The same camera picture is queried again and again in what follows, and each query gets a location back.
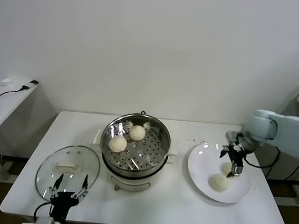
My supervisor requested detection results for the white side desk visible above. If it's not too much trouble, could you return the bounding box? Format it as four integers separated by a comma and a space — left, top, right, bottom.
0, 77, 62, 203

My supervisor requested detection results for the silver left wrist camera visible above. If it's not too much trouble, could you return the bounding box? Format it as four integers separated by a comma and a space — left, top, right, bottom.
21, 215, 56, 224

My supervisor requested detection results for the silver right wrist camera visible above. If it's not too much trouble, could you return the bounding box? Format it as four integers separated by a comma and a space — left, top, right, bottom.
225, 130, 241, 147

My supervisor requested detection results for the white steamed baozi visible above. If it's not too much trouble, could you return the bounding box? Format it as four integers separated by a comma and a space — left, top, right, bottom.
128, 124, 147, 142
209, 173, 232, 192
220, 162, 235, 177
108, 134, 129, 154

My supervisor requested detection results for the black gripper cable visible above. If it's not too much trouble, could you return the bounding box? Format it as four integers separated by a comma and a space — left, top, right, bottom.
242, 142, 279, 170
33, 201, 53, 223

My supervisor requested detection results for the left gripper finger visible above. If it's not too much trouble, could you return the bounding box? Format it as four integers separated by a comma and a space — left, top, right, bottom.
48, 172, 64, 198
71, 173, 90, 200

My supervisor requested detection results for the steel perforated steamer basket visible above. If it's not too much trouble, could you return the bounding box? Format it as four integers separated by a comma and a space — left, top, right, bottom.
90, 109, 183, 183

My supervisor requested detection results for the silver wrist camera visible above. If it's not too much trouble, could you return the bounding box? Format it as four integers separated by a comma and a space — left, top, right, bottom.
21, 215, 56, 224
225, 130, 241, 147

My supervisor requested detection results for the cream electric cooker base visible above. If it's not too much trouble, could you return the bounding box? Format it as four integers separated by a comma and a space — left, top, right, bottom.
87, 127, 179, 197

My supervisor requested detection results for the white round plate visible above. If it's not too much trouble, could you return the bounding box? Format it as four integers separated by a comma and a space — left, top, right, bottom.
184, 141, 255, 206

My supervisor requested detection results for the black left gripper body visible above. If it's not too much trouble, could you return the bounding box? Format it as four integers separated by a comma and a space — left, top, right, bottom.
48, 190, 81, 221

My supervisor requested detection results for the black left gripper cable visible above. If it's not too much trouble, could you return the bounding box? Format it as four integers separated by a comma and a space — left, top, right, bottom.
33, 201, 53, 223

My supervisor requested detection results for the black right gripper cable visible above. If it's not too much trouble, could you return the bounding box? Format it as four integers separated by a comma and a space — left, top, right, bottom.
242, 142, 279, 170

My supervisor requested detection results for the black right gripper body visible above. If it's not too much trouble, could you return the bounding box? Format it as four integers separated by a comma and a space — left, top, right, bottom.
226, 143, 247, 167

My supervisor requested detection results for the black desk cable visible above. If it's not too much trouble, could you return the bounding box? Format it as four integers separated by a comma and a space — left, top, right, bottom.
0, 83, 28, 101

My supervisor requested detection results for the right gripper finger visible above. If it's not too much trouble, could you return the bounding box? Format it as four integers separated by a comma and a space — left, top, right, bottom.
226, 163, 244, 179
219, 145, 231, 159

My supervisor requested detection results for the glass lid with cream handle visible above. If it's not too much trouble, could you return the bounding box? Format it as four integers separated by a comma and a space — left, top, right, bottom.
34, 141, 103, 206

